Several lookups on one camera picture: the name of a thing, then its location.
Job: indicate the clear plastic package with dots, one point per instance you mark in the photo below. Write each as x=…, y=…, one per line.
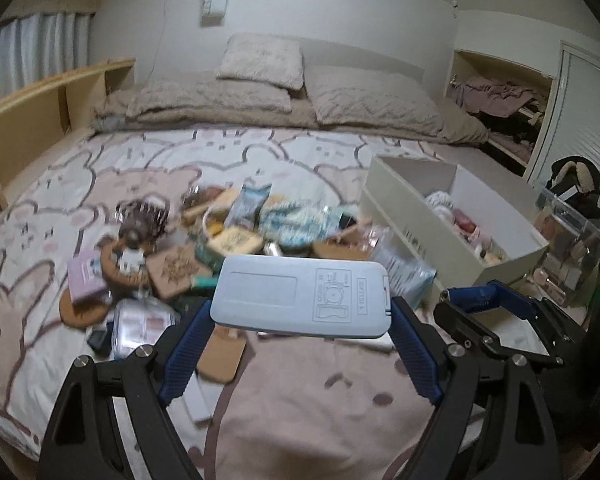
x=142, y=325

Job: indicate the white narrow strip box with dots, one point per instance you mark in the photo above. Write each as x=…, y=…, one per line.
x=199, y=400

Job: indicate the pale window curtain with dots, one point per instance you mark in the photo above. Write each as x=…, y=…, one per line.
x=35, y=45

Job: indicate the lilac small box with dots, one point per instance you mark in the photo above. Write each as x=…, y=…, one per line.
x=86, y=277

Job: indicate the square engraved wooden coaster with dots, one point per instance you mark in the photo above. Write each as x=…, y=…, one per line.
x=172, y=272

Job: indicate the large quilted beige pillow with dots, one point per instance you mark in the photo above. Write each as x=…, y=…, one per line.
x=375, y=100

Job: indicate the clear packet with blue print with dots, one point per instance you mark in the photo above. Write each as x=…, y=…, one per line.
x=410, y=272

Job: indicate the blue and white packet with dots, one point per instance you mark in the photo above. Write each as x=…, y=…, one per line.
x=247, y=205

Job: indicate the pile of clothes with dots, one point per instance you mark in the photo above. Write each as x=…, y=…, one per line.
x=500, y=100

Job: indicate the clear acrylic organizer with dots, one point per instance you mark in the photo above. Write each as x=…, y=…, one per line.
x=565, y=250

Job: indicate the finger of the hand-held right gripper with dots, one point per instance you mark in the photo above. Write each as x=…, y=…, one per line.
x=485, y=296
x=467, y=327

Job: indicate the small fuzzy beige pillow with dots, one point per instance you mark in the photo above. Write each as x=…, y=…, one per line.
x=262, y=60

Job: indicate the white louvered door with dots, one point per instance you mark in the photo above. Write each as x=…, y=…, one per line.
x=580, y=110

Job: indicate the white cardboard box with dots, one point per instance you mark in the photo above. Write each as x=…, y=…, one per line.
x=405, y=210

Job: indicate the dark brown ruffled item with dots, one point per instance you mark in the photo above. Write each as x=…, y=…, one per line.
x=142, y=217

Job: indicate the teal patterned cloth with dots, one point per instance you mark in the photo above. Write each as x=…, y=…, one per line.
x=300, y=222

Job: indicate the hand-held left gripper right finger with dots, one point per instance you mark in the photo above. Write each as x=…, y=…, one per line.
x=415, y=355

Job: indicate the pale plastic case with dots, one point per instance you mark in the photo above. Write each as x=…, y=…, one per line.
x=300, y=295

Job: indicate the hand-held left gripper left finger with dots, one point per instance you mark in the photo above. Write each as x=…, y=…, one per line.
x=185, y=355

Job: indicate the bear print blanket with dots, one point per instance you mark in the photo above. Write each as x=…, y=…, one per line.
x=145, y=185

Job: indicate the tan card tag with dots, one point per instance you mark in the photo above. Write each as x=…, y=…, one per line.
x=222, y=355

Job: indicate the black and beige plush bag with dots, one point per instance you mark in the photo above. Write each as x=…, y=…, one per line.
x=577, y=180

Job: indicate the plain round brown coaster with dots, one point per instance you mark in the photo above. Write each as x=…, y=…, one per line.
x=82, y=312

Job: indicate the teal tin with beige lid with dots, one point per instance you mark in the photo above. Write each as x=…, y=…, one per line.
x=232, y=245

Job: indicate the wooden headboard shelf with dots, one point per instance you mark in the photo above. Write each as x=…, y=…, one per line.
x=30, y=120

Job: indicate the flat fuzzy beige pillow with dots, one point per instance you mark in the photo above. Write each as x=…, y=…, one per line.
x=210, y=97

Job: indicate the beige bed cover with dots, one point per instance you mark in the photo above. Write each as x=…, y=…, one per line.
x=460, y=127

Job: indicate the round coaster with white piece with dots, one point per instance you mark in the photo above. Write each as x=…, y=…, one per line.
x=125, y=262

